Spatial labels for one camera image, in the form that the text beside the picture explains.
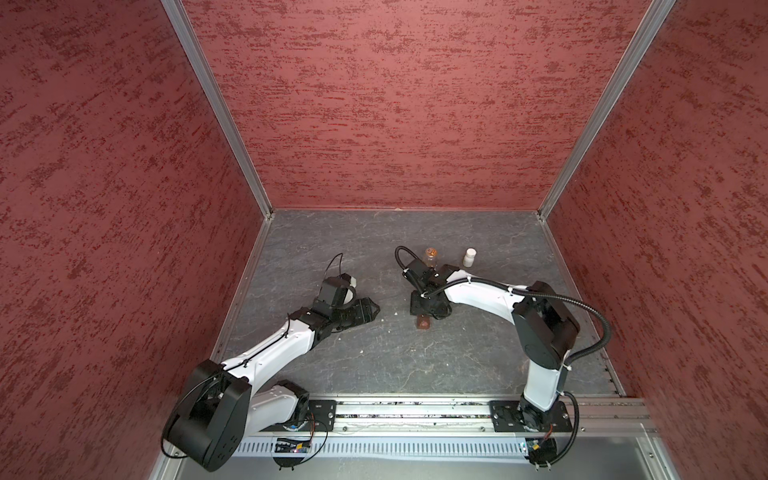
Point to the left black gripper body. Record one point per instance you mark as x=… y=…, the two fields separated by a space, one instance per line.
x=351 y=315

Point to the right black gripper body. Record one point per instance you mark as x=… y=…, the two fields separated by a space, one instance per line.
x=425 y=305

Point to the brown pill organizer strip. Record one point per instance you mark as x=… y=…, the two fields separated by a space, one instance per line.
x=423 y=322

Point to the white pill bottle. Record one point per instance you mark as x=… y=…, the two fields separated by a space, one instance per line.
x=469 y=257

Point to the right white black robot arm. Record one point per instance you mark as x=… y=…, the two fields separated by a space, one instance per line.
x=545 y=327

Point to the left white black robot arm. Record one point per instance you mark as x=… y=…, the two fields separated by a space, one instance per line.
x=222 y=403

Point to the amber glass pill jar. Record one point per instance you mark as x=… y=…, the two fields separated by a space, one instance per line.
x=430 y=257

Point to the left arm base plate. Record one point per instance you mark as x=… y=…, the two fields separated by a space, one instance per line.
x=318 y=411

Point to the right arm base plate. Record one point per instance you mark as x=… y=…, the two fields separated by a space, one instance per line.
x=510 y=416

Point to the white slotted cable duct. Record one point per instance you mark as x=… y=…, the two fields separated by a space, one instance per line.
x=483 y=449

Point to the aluminium front rail frame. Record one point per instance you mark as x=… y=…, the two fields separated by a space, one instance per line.
x=467 y=415

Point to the right aluminium corner post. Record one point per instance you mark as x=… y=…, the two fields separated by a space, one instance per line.
x=646 y=31

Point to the aluminium corner post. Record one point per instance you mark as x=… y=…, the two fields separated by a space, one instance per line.
x=646 y=31
x=193 y=50

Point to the left aluminium corner post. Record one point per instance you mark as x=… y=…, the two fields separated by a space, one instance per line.
x=193 y=50

